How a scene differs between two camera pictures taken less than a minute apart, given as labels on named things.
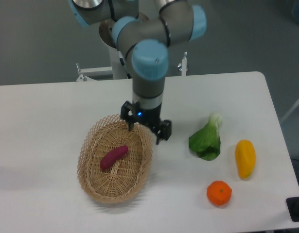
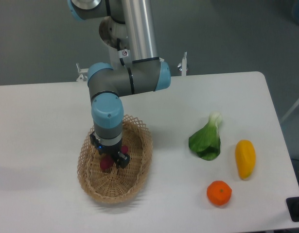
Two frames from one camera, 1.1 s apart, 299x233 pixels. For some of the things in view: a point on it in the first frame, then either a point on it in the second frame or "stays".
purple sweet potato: [112, 156] stays
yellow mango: [245, 157] stays
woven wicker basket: [122, 179] stays
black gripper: [149, 117] -> [112, 151]
